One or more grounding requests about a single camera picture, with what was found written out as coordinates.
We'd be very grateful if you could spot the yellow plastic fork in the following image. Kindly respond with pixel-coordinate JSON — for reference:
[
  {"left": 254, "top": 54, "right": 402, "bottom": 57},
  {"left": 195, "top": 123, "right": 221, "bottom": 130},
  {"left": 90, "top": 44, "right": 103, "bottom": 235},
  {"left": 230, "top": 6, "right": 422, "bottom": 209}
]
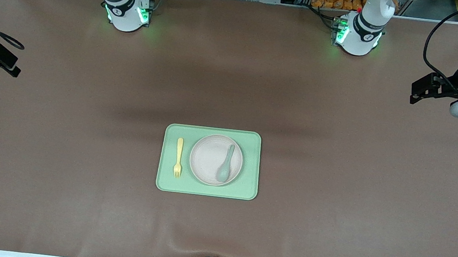
[{"left": 172, "top": 137, "right": 186, "bottom": 179}]

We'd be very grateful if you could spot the pale green plastic spoon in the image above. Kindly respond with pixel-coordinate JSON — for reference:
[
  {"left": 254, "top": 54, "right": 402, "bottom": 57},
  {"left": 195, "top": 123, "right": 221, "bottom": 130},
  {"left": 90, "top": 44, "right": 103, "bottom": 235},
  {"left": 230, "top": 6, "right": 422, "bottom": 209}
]
[{"left": 215, "top": 143, "right": 236, "bottom": 184}]

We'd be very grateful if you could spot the round beige plate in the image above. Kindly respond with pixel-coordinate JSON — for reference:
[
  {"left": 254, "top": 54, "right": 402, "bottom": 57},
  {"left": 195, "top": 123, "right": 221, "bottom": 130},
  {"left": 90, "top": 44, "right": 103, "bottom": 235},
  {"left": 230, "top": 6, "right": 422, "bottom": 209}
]
[{"left": 187, "top": 132, "right": 246, "bottom": 189}]

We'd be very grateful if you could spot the brown table cover mat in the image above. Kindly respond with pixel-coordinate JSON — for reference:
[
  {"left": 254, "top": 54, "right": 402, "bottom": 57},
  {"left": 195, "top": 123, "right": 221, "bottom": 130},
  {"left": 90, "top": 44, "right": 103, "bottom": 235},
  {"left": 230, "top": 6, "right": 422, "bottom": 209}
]
[{"left": 0, "top": 0, "right": 458, "bottom": 257}]

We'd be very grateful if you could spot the light green rectangular tray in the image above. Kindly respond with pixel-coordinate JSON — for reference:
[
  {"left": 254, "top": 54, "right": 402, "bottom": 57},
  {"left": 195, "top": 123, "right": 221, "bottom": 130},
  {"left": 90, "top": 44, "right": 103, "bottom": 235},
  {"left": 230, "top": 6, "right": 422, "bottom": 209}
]
[{"left": 155, "top": 122, "right": 265, "bottom": 202}]

